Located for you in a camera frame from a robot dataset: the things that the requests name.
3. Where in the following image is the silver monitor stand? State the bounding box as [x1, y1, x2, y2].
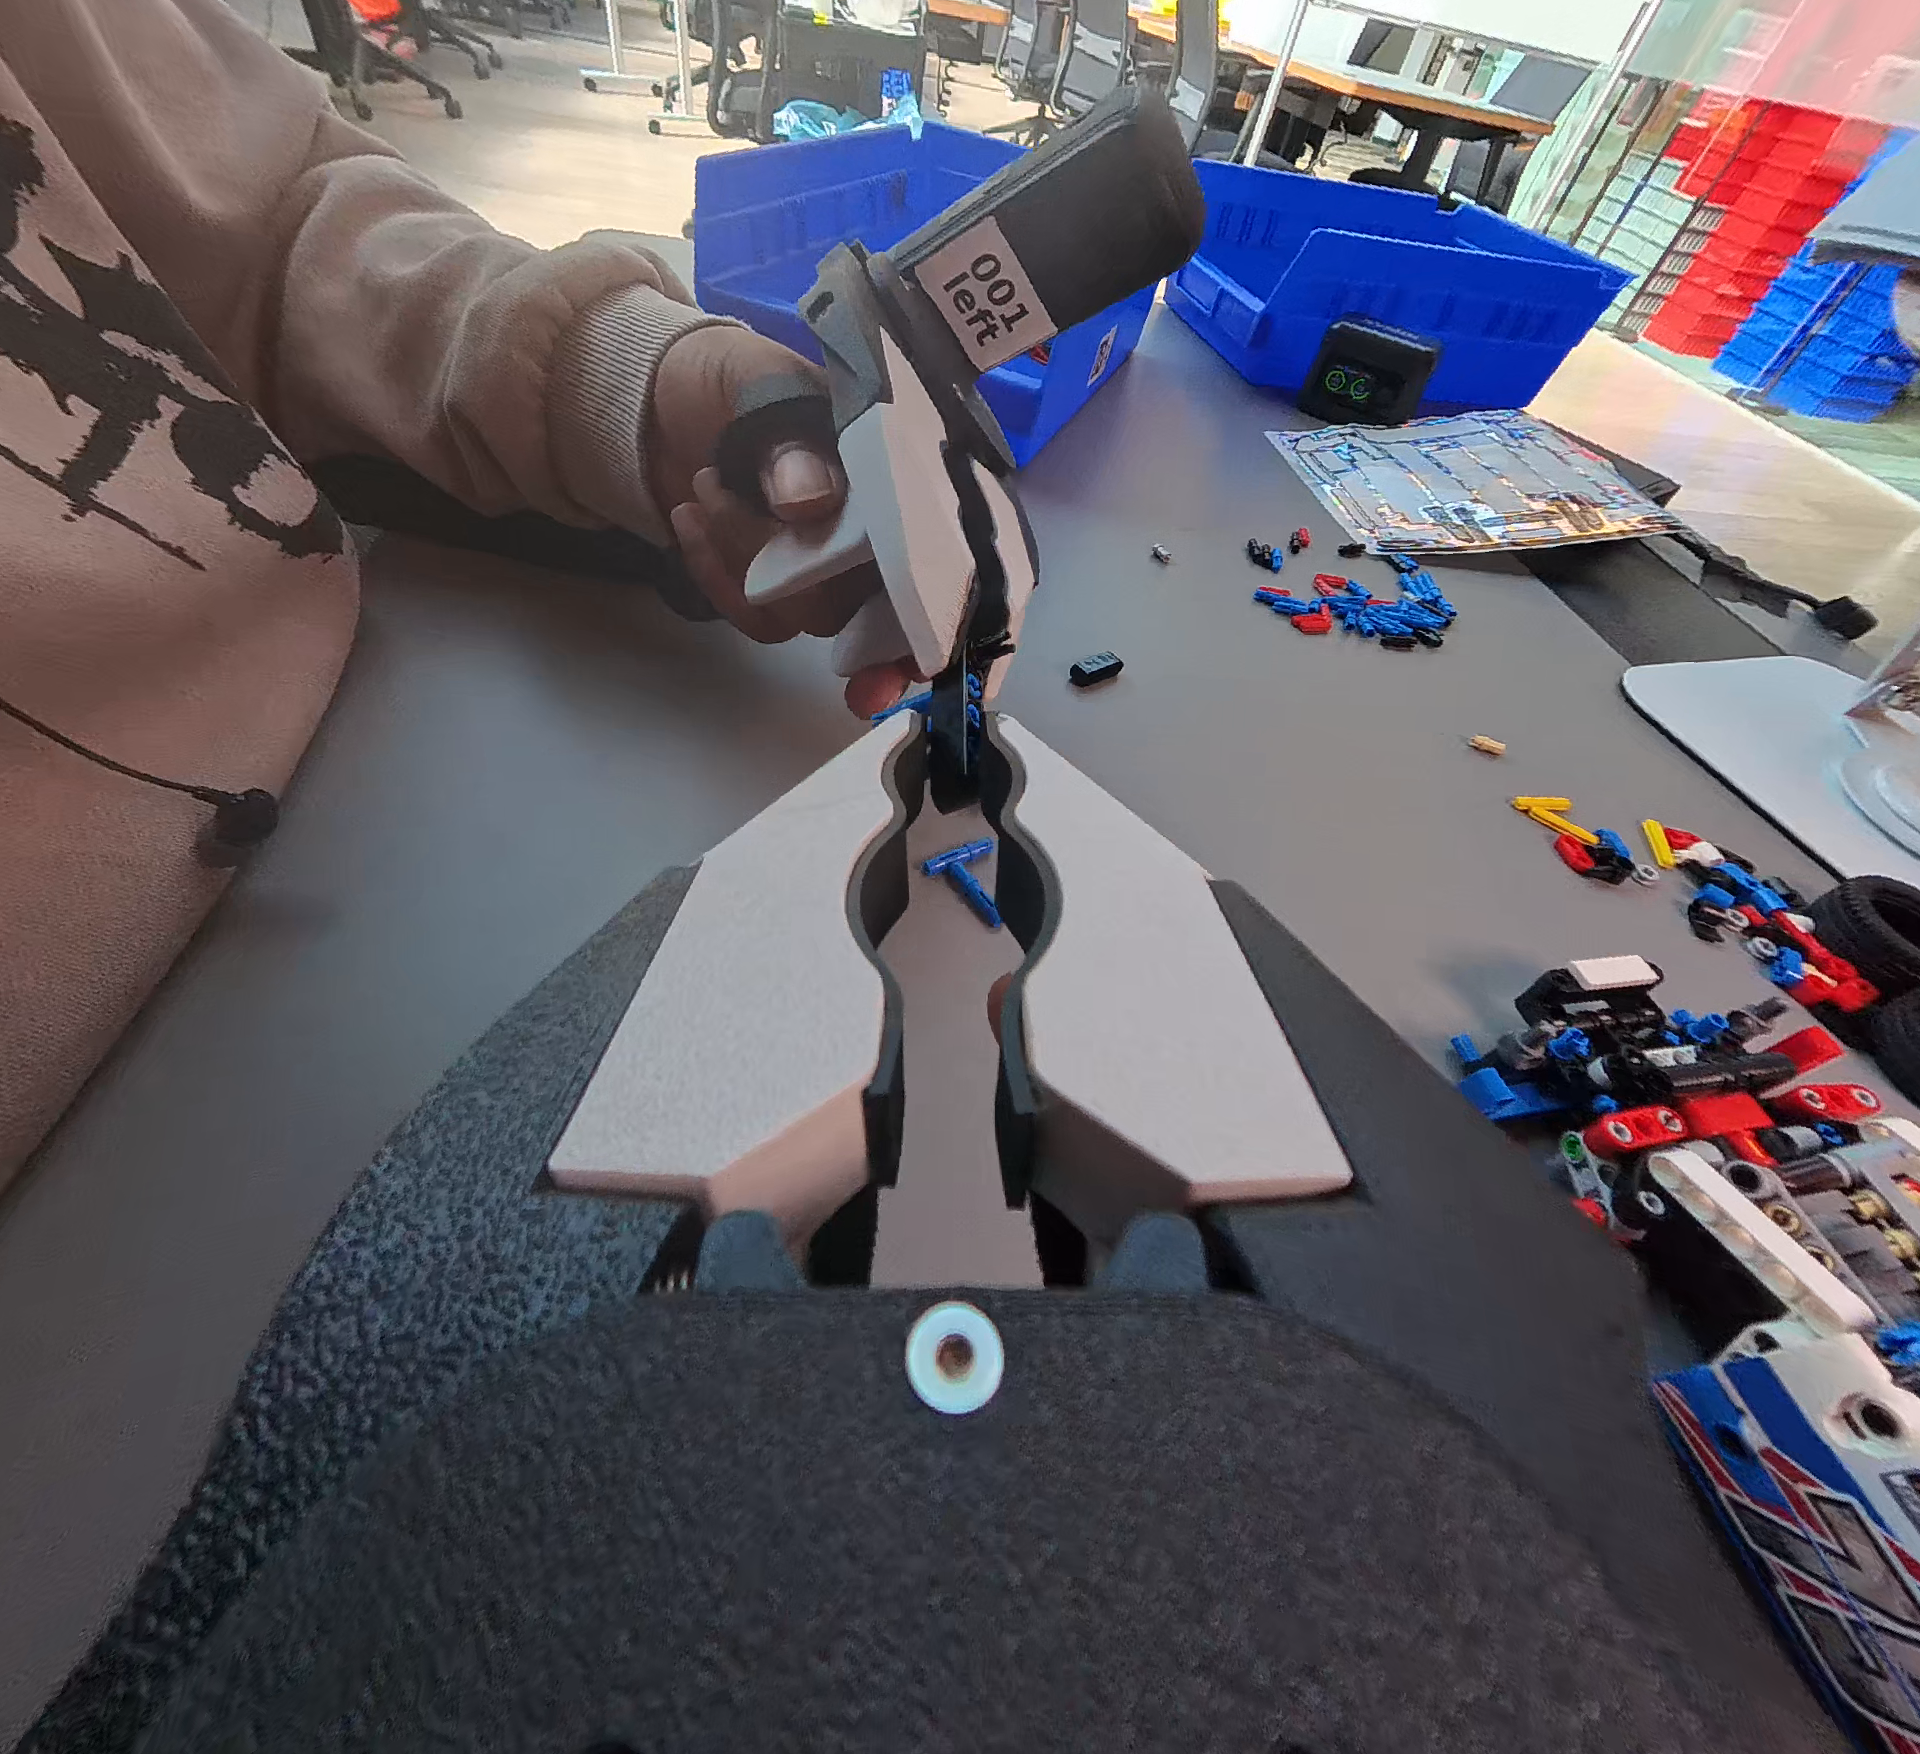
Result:
[1622, 629, 1920, 885]

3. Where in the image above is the blue plastic crate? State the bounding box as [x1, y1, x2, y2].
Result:
[693, 118, 1162, 470]
[1168, 155, 1632, 419]

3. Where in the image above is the pile of blue pins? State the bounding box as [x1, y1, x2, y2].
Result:
[1244, 527, 1459, 653]

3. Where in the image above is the small black box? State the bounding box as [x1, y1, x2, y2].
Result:
[1297, 319, 1443, 429]

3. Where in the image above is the pile of mixed bricks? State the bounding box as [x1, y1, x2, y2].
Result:
[1505, 794, 1884, 1017]

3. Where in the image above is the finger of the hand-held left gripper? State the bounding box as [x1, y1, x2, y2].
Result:
[972, 470, 1042, 679]
[838, 334, 978, 682]

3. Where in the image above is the person's left forearm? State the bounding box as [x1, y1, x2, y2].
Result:
[225, 57, 743, 565]

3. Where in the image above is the person's left hand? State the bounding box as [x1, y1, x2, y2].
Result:
[644, 319, 935, 724]

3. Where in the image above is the short black perforated beam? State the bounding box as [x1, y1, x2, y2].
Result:
[923, 656, 994, 810]

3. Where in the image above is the person's beige sweatshirt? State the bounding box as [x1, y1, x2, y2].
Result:
[0, 0, 368, 1193]

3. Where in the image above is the rack of red blue bins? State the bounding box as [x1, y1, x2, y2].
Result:
[1576, 96, 1920, 423]

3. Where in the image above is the brick-built toy race car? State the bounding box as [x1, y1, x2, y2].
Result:
[1447, 953, 1920, 1754]

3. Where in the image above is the sticker sheet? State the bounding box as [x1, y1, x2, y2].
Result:
[1262, 407, 1689, 559]

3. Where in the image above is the long wooden table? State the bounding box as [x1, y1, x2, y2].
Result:
[732, 0, 1562, 141]

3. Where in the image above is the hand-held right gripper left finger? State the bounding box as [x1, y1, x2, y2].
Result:
[548, 713, 923, 1286]

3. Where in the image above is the black cable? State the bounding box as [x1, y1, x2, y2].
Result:
[1664, 530, 1879, 639]

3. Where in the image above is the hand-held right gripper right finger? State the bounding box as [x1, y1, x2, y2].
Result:
[990, 713, 1354, 1286]

